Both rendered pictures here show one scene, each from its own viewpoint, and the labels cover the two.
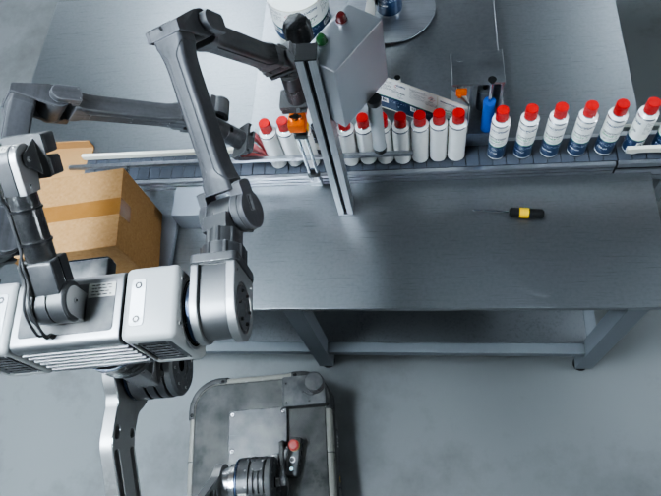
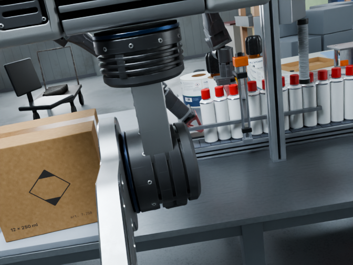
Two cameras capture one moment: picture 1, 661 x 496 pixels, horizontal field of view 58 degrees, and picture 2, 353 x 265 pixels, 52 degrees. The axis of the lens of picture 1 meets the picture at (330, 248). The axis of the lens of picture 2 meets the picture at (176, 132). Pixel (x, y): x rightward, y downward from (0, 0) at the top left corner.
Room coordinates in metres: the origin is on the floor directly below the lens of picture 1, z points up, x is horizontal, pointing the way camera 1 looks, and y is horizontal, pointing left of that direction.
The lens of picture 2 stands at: (-0.05, 0.63, 1.39)
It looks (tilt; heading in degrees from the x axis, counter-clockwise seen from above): 20 degrees down; 340
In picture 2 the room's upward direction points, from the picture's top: 9 degrees counter-clockwise
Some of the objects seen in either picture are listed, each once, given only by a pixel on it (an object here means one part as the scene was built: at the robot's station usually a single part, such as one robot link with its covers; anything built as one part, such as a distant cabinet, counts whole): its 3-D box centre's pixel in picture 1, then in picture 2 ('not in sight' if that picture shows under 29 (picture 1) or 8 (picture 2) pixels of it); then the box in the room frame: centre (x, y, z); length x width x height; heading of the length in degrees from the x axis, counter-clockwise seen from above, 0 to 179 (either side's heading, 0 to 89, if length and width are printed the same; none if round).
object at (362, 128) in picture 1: (365, 138); (281, 103); (1.01, -0.20, 0.98); 0.05 x 0.05 x 0.20
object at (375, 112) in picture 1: (377, 125); (303, 52); (0.90, -0.21, 1.18); 0.04 x 0.04 x 0.21
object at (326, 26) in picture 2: not in sight; (315, 59); (3.16, -2.37, 0.56); 1.12 x 0.75 x 1.11; 84
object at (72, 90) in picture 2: not in sight; (54, 83); (5.93, 0.32, 0.50); 1.21 x 0.71 x 1.00; 167
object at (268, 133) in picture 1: (271, 143); (208, 115); (1.11, 0.06, 0.98); 0.05 x 0.05 x 0.20
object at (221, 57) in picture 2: (291, 77); (225, 54); (1.14, -0.05, 1.19); 0.07 x 0.06 x 0.07; 166
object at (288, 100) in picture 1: (296, 93); (227, 71); (1.13, -0.05, 1.13); 0.10 x 0.07 x 0.07; 71
